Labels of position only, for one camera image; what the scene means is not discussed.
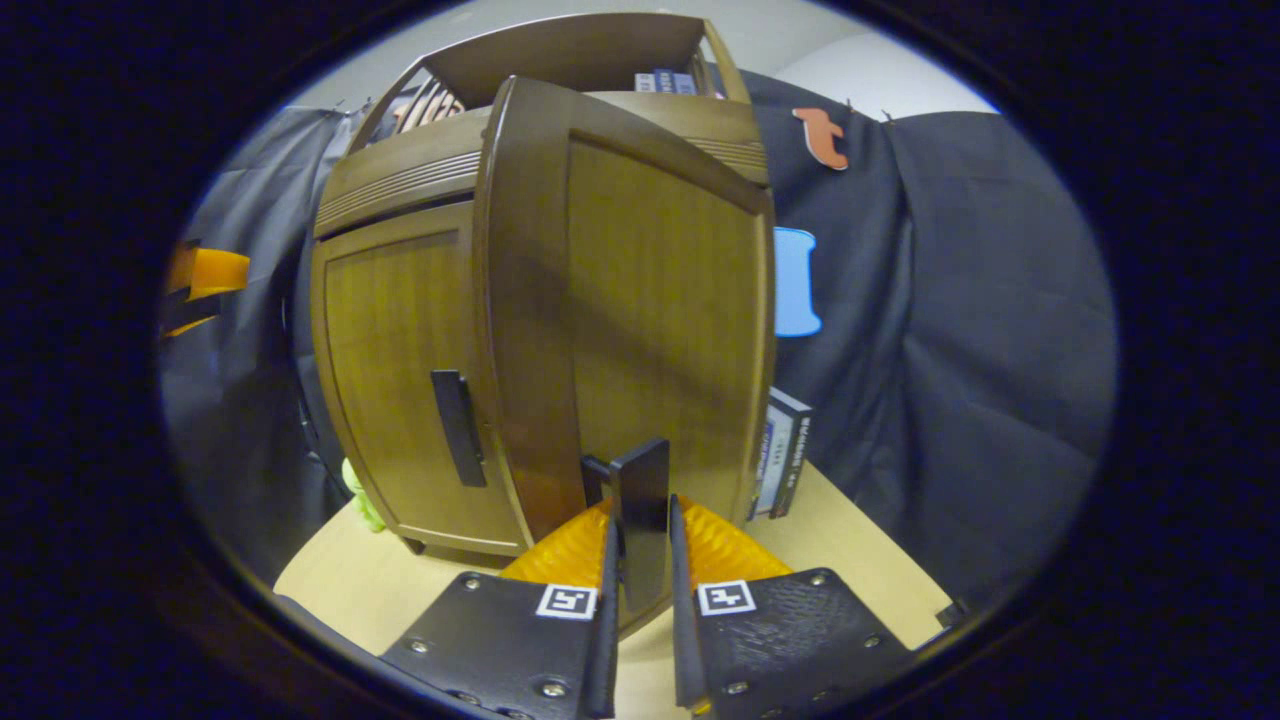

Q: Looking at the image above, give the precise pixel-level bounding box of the green plush frog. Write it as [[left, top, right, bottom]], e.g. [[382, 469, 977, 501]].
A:
[[340, 458, 388, 534]]

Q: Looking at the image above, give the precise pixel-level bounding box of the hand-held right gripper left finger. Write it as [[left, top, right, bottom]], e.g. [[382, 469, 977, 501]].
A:
[[380, 498, 623, 720]]

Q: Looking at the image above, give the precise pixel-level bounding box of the wooden cabinet door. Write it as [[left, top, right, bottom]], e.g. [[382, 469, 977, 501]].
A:
[[473, 75, 778, 641], [310, 200, 528, 557]]

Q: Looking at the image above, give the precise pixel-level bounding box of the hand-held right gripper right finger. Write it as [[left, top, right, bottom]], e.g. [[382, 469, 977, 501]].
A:
[[667, 494, 917, 720]]

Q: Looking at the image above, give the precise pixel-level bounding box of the black backdrop cloth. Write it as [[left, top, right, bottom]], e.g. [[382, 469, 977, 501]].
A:
[[160, 65, 1119, 611]]

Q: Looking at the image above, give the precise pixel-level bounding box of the wooden double-door shoe cabinet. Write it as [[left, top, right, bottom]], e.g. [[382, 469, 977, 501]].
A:
[[310, 12, 778, 641]]

